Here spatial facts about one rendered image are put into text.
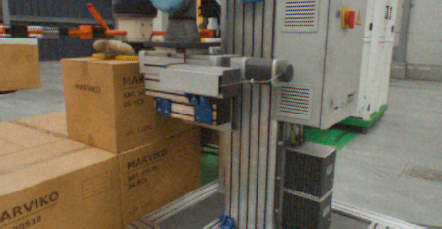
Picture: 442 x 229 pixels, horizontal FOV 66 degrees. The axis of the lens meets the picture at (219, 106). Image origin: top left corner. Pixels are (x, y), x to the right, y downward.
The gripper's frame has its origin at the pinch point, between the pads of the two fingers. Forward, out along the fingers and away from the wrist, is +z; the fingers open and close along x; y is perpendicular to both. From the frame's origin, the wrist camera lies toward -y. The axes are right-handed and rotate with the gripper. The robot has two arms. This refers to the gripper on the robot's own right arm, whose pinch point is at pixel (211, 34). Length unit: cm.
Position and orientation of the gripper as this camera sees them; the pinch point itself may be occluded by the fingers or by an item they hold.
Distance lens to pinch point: 187.6
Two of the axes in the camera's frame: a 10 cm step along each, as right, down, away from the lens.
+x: 8.1, 1.4, -5.7
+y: -5.9, 1.5, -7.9
